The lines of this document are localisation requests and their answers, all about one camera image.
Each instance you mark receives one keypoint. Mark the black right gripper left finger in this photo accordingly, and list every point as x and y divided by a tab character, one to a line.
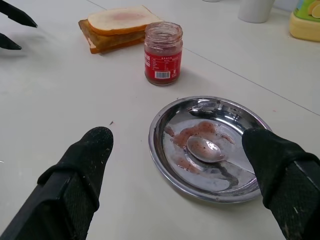
75	190

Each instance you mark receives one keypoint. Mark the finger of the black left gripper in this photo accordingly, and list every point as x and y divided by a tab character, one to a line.
15	12
7	42

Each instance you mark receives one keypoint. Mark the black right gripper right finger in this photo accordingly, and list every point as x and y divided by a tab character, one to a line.
285	185

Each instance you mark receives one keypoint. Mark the metal spoon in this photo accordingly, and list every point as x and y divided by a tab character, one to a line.
205	150

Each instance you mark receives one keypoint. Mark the white bread slice with jam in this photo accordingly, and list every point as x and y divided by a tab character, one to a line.
120	17

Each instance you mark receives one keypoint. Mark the toasted brown bread slice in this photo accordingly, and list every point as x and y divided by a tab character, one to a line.
110	41

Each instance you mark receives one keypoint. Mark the glass jam jar red label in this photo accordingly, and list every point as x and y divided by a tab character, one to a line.
162	62

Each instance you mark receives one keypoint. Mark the round stainless steel plate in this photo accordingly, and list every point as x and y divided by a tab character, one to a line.
220	117

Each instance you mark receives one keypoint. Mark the yellow dish soap pump bottle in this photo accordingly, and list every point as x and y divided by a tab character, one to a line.
307	25

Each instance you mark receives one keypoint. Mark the white ceramic vase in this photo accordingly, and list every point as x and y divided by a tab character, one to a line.
252	10

